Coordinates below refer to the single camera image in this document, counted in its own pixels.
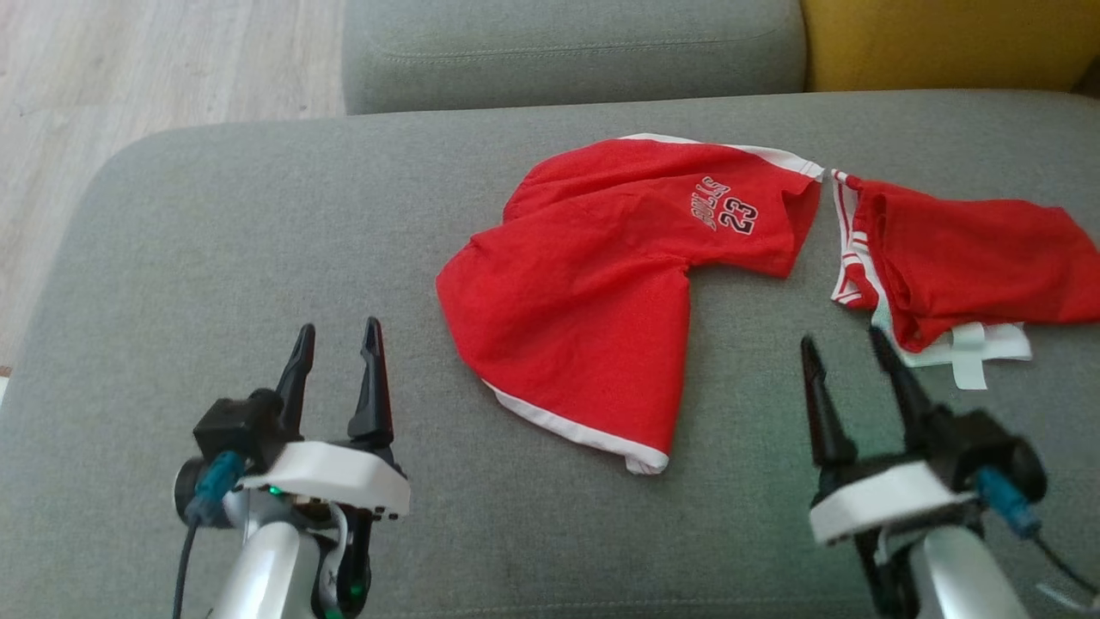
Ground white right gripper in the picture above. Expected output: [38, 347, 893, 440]
[799, 325, 981, 547]

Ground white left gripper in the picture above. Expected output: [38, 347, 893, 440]
[235, 316, 413, 522]

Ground red basketball jersey number 23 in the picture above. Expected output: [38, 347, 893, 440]
[829, 169, 1100, 390]

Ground red shorts white hem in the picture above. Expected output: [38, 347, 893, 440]
[436, 133, 825, 476]

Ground grey sofa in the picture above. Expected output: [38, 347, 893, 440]
[0, 89, 1100, 619]

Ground yellow cushion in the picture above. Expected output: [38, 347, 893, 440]
[799, 0, 1100, 95]

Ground grey sofa back cushion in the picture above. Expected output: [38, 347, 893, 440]
[342, 0, 810, 116]

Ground left camera cable blue plug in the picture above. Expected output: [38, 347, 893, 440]
[172, 451, 251, 619]

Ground camera cable blue plug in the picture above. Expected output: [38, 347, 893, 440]
[172, 451, 251, 619]
[975, 469, 1100, 613]

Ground right camera cable blue plug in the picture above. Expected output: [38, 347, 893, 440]
[975, 469, 1100, 613]

